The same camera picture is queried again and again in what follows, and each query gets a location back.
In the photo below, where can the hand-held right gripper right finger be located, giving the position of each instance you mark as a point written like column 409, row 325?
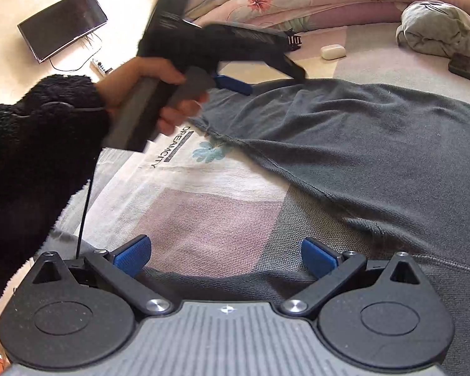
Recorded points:
column 317, row 256

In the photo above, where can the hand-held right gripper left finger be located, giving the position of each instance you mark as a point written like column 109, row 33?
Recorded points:
column 133, row 254

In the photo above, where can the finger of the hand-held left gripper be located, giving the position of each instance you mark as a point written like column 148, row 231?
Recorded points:
column 290, row 66
column 233, row 84

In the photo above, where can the dark grey pants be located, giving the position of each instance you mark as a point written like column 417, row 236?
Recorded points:
column 356, row 145

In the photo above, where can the person's left hand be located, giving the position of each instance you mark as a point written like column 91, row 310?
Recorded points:
column 133, row 72

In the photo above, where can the black hair claw clip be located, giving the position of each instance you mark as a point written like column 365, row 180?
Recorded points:
column 294, row 41

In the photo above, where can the white earbuds case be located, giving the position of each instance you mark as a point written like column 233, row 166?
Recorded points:
column 333, row 51

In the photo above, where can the white power strip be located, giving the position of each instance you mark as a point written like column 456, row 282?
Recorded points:
column 101, row 66

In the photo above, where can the black television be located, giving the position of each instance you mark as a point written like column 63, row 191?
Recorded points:
column 62, row 23

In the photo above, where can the light grey garment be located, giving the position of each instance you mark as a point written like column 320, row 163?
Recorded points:
column 434, row 27

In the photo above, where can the black smartphone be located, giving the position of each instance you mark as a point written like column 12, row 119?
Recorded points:
column 466, row 71

